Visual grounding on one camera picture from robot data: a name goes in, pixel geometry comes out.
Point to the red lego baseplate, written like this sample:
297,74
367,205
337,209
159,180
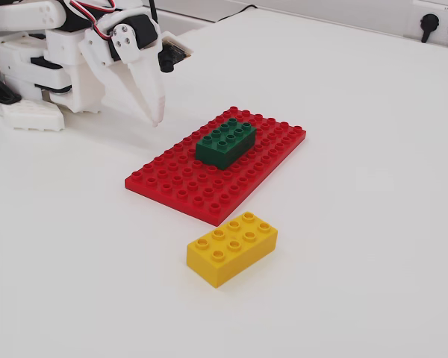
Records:
171,186

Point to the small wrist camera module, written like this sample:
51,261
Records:
174,50

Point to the white wall socket panel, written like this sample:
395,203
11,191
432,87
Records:
442,11

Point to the black power plug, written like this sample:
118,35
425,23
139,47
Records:
428,24

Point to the yellow lego brick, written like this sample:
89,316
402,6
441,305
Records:
227,257

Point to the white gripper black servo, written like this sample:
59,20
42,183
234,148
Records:
131,56

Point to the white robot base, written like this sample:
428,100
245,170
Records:
74,85

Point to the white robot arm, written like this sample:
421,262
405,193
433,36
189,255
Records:
22,15

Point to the green lego brick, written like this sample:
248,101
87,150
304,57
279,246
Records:
224,149

